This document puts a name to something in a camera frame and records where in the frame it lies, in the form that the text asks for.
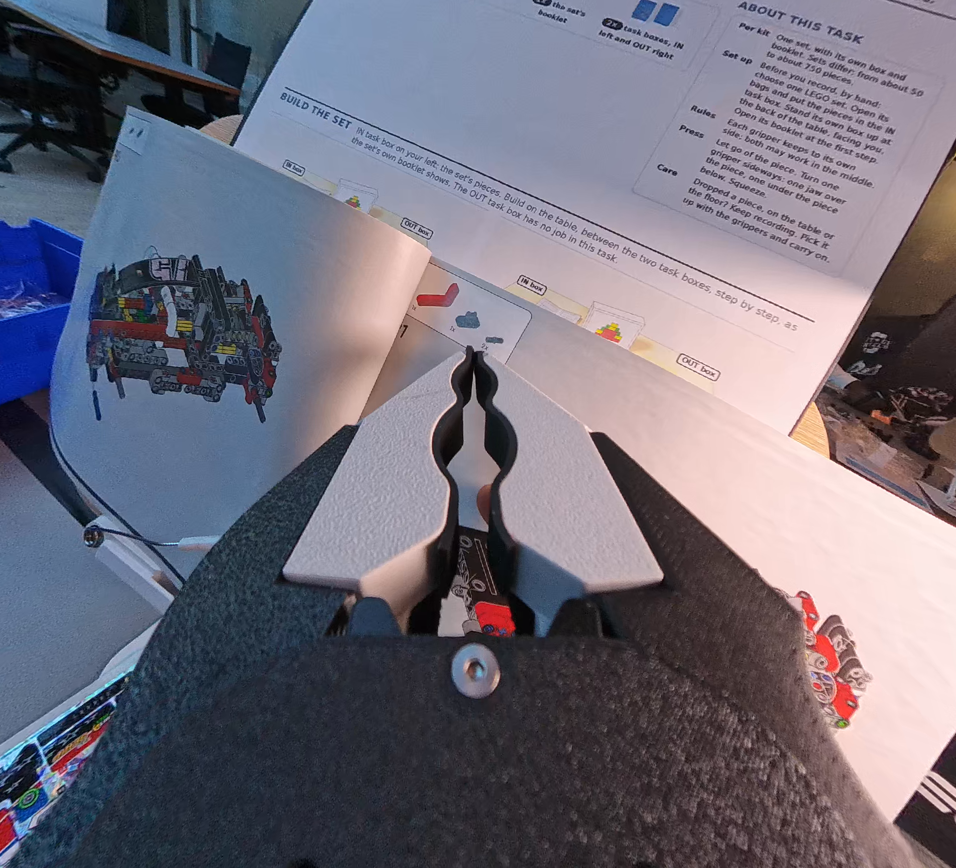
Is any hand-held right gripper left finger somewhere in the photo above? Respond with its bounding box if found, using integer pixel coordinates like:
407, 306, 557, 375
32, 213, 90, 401
282, 347, 475, 635

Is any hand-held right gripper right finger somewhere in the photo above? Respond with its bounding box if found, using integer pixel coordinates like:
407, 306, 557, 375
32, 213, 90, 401
475, 351, 666, 638

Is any white metal book stand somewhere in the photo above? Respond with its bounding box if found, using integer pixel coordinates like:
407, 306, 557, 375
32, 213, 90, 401
56, 450, 218, 613

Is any large blue storage bin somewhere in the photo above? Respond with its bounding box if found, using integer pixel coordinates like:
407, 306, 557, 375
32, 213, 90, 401
0, 218, 85, 406

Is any small clear plastic bag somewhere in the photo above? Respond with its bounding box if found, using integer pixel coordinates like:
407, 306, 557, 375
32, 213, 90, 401
0, 277, 73, 322

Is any holographic sticker sheet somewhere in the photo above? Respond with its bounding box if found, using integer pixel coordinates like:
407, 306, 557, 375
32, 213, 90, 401
0, 672, 129, 868

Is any printed task instruction sheet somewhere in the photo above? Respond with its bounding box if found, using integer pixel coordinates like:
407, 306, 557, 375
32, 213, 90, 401
232, 0, 956, 436

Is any black white-striped cloth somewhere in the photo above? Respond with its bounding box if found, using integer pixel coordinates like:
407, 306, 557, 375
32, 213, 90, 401
895, 769, 956, 844

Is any black office chair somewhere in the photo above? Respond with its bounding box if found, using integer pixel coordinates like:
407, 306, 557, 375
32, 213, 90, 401
0, 24, 113, 184
190, 24, 255, 113

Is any long wooden office desk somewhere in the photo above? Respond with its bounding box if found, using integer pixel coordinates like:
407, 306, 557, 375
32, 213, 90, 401
0, 0, 241, 100

